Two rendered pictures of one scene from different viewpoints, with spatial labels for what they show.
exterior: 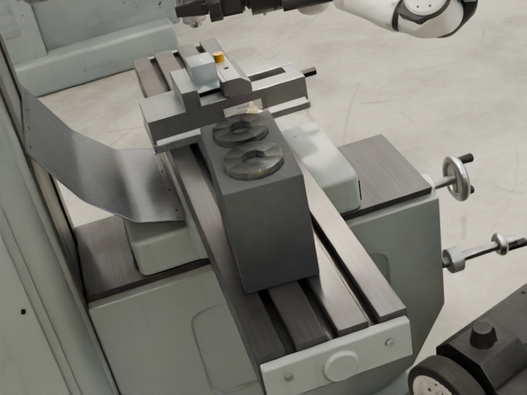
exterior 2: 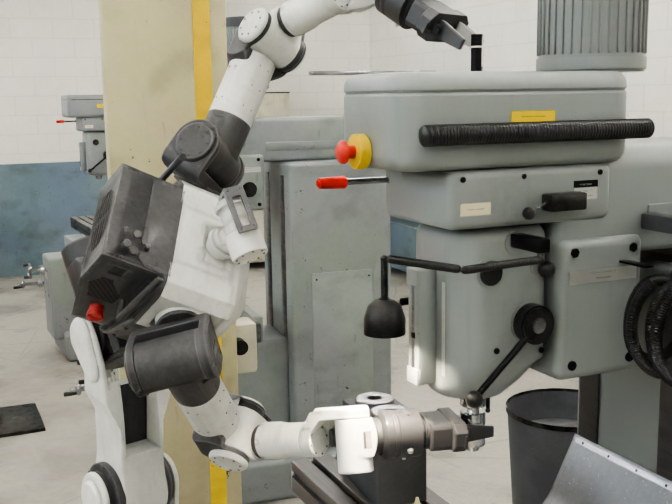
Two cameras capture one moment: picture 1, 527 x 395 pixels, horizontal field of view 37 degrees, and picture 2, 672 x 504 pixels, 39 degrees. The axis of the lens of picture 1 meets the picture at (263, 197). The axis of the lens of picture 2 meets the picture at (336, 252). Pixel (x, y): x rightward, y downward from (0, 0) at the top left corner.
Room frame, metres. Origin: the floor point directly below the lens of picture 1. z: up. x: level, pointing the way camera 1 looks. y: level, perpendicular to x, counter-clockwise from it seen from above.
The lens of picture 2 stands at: (3.03, -0.58, 1.85)
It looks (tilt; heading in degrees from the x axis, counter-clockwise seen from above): 9 degrees down; 166
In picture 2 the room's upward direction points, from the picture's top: 1 degrees counter-clockwise
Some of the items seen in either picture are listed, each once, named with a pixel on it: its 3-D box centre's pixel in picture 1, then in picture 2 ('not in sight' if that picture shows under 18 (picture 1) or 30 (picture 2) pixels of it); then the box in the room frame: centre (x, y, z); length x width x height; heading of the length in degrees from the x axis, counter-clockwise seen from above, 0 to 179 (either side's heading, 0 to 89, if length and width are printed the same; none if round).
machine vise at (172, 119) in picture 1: (221, 93); not in sight; (1.52, 0.04, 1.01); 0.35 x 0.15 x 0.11; 101
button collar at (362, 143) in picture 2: not in sight; (359, 151); (1.49, -0.17, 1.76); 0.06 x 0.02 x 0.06; 10
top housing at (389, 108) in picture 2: not in sight; (482, 118); (1.45, 0.08, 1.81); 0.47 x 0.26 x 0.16; 100
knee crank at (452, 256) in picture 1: (484, 249); not in sight; (1.41, -0.49, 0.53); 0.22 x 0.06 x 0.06; 100
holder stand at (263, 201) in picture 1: (257, 195); (383, 445); (1.03, 0.01, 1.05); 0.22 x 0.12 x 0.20; 6
